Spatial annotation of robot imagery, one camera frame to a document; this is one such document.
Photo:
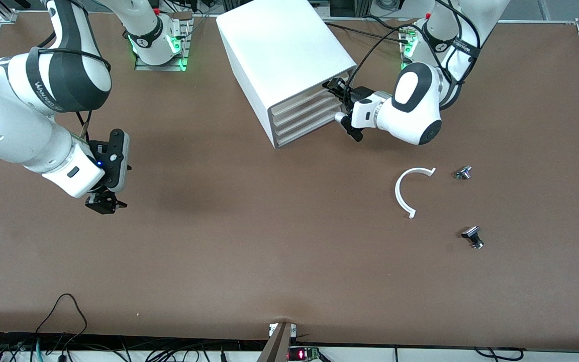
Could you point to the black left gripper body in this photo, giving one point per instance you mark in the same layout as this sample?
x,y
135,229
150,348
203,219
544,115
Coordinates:
x,y
348,94

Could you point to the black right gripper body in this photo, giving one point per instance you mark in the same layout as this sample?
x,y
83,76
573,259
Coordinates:
x,y
102,201

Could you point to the white drawer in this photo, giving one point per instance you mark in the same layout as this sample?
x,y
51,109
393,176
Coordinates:
x,y
294,102
294,123
294,113
294,133

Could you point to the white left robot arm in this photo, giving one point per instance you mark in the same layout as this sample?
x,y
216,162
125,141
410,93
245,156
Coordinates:
x,y
415,110

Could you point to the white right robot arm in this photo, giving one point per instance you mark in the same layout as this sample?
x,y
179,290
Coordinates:
x,y
18,125

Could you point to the white drawer cabinet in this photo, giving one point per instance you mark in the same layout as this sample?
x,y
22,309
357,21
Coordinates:
x,y
279,50

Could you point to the small silver metal knob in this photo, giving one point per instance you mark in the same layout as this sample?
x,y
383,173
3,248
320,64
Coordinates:
x,y
463,173

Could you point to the black-headed metal bolt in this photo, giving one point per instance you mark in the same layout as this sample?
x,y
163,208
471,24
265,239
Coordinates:
x,y
472,234

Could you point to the device with red display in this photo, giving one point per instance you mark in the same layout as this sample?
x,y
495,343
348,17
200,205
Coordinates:
x,y
302,354

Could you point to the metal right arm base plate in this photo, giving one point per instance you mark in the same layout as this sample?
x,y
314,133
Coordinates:
x,y
159,67

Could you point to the white post bracket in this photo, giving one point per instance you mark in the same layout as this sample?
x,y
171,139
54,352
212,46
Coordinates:
x,y
272,329

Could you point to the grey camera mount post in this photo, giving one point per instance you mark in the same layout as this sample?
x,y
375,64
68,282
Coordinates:
x,y
277,347

